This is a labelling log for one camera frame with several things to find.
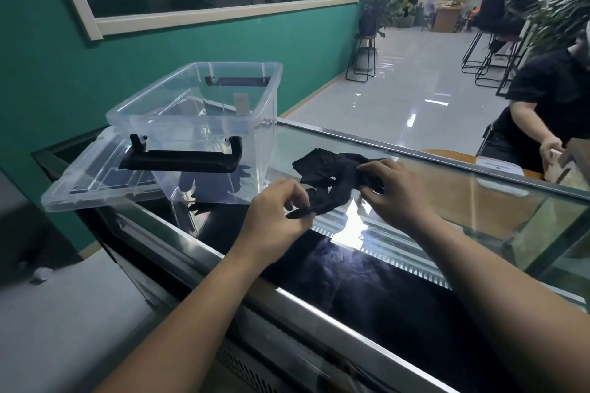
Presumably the person's left hand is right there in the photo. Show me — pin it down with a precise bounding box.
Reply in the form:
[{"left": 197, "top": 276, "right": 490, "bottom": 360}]
[{"left": 227, "top": 178, "right": 315, "bottom": 273}]

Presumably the person's right hand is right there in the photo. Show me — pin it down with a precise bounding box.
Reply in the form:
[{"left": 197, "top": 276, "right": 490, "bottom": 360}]
[{"left": 356, "top": 157, "right": 447, "bottom": 247}]

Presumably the clear plastic box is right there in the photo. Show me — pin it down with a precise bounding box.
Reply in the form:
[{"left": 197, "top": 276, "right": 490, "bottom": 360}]
[{"left": 106, "top": 61, "right": 283, "bottom": 204}]

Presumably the clear plastic lid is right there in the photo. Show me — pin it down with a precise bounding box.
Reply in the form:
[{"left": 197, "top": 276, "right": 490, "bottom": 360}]
[{"left": 40, "top": 126, "right": 171, "bottom": 214}]

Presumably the person's right forearm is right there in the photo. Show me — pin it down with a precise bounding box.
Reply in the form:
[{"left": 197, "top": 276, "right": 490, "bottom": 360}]
[{"left": 414, "top": 222, "right": 590, "bottom": 393}]

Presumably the person's left forearm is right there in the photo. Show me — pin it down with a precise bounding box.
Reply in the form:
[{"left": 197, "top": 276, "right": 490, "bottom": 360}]
[{"left": 94, "top": 247, "right": 277, "bottom": 393}]

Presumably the white flat box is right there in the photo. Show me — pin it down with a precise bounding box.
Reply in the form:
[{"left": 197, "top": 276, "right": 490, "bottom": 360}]
[{"left": 474, "top": 155, "right": 531, "bottom": 198}]

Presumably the round wooden table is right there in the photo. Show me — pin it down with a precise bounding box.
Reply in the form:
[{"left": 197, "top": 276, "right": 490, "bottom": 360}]
[{"left": 414, "top": 148, "right": 554, "bottom": 241}]

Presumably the glass display case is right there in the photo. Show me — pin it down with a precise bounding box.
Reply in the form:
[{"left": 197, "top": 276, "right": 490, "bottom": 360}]
[{"left": 31, "top": 116, "right": 590, "bottom": 393}]

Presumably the black chair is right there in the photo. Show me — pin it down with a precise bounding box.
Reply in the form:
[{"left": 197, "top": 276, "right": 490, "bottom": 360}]
[{"left": 477, "top": 123, "right": 497, "bottom": 157}]

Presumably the white round pot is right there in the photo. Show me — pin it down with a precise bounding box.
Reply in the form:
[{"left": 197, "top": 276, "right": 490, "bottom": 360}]
[{"left": 353, "top": 47, "right": 378, "bottom": 74}]

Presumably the black bar stool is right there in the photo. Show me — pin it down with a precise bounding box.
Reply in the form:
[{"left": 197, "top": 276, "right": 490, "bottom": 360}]
[
  {"left": 475, "top": 33, "right": 526, "bottom": 88},
  {"left": 462, "top": 28, "right": 498, "bottom": 75}
]

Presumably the black metal plant stand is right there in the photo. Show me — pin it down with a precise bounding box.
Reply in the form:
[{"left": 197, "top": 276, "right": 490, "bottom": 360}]
[{"left": 345, "top": 34, "right": 380, "bottom": 84}]

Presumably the small potted plant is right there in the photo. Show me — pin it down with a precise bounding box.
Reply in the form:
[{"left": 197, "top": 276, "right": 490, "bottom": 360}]
[{"left": 394, "top": 1, "right": 418, "bottom": 29}]

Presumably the wooden desk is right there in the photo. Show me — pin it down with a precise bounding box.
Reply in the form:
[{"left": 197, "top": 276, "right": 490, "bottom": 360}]
[{"left": 433, "top": 4, "right": 464, "bottom": 33}]

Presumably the large leafy green plant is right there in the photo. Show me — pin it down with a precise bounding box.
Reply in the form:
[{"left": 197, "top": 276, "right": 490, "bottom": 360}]
[{"left": 525, "top": 0, "right": 590, "bottom": 57}]

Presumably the white head-mounted headset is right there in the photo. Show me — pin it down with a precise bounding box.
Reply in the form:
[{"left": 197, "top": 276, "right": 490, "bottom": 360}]
[{"left": 573, "top": 19, "right": 590, "bottom": 62}]

